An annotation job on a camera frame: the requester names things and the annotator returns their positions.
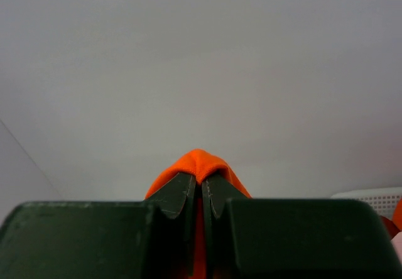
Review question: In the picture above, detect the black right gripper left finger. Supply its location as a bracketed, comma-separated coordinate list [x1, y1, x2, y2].
[1, 173, 197, 278]

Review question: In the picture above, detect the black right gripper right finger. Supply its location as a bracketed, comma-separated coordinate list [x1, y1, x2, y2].
[202, 174, 401, 278]

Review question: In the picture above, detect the orange t shirt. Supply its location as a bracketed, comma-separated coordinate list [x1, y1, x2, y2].
[145, 149, 251, 279]
[392, 199, 402, 231]

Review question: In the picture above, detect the white plastic basket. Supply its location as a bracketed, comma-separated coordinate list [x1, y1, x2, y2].
[330, 187, 402, 219]

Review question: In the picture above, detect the dark red t shirt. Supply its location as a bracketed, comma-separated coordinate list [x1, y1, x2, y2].
[380, 216, 400, 239]

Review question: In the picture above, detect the pink t shirt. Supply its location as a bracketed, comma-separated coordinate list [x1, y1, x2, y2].
[391, 232, 402, 263]

